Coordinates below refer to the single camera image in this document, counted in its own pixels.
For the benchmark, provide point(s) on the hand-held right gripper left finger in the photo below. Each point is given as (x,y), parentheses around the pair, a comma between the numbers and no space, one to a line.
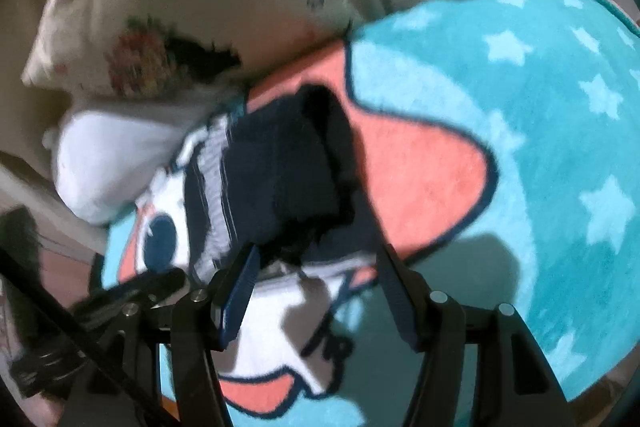
(239,297)

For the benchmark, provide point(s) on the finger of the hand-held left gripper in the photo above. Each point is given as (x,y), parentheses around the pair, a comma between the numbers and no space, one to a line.
(145,287)

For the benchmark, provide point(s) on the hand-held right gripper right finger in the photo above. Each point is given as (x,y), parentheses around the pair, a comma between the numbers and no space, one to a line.
(402,302)

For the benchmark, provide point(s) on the striped pants with navy patches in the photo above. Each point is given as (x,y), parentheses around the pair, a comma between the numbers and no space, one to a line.
(285,177)

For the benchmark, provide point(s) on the white plush pillow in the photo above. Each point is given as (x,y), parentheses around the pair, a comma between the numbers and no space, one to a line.
(110,157)

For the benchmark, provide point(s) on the teal cartoon printed blanket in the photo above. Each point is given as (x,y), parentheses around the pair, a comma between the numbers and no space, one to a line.
(500,107)

